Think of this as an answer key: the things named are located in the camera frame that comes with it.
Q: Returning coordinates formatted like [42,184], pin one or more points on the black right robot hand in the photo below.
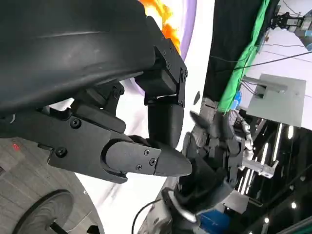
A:
[219,146]

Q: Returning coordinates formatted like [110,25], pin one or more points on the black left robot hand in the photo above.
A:
[73,48]

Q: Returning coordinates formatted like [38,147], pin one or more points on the orange white toy bread roll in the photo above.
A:
[156,7]

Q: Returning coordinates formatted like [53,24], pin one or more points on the black round table grommet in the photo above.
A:
[197,98]

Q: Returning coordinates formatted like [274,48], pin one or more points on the grey metal cabinet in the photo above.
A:
[280,102]

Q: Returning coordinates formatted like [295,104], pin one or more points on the green cloth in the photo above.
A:
[243,58]

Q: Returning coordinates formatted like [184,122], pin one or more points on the black curtain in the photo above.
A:
[224,36]

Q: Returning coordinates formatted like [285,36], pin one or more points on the lilac plate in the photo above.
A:
[189,19]

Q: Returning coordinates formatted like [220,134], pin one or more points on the white background table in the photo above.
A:
[287,41]

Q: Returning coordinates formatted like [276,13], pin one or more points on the black background machine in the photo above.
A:
[285,19]

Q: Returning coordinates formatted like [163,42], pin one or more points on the black round base disc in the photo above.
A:
[44,212]

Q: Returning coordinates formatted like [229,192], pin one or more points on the silver metal bracket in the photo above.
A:
[263,168]

